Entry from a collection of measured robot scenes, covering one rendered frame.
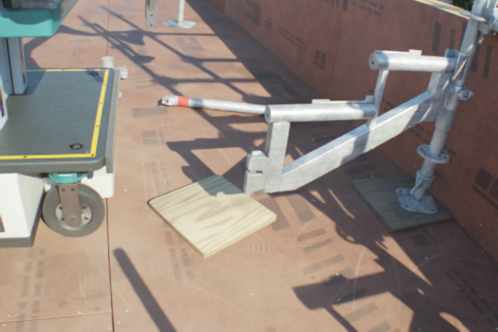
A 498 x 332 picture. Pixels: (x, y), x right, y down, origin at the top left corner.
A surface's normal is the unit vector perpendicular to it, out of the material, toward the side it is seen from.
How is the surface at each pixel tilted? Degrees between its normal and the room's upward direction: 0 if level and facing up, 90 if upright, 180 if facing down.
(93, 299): 0
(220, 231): 0
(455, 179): 90
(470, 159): 90
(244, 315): 0
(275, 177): 90
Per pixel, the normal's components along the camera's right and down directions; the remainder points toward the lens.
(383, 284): 0.12, -0.87
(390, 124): 0.31, 0.49
